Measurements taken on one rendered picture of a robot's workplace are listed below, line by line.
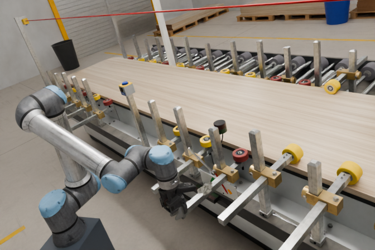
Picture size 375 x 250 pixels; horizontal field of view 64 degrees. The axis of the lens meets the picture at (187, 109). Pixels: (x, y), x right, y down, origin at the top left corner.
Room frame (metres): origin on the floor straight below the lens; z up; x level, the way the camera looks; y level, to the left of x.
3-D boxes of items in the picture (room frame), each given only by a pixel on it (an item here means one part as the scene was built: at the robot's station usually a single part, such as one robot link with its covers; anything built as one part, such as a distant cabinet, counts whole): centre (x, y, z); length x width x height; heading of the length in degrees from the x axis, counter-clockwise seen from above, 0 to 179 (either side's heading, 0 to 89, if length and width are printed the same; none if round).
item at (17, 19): (3.54, 1.51, 1.20); 0.12 x 0.09 x 1.00; 126
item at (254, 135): (1.03, -0.24, 0.93); 0.04 x 0.04 x 0.48; 36
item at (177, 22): (9.87, -0.87, 0.23); 2.42 x 0.76 x 0.17; 128
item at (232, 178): (1.21, -0.11, 0.85); 0.14 x 0.06 x 0.05; 36
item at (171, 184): (1.00, 0.15, 1.05); 0.10 x 0.09 x 0.05; 35
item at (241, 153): (1.26, -0.21, 0.85); 0.08 x 0.08 x 0.11
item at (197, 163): (1.41, 0.04, 0.83); 0.14 x 0.06 x 0.05; 36
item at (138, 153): (1.07, 0.24, 1.14); 0.12 x 0.12 x 0.09; 52
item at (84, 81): (2.45, 0.78, 0.92); 0.04 x 0.04 x 0.48; 36
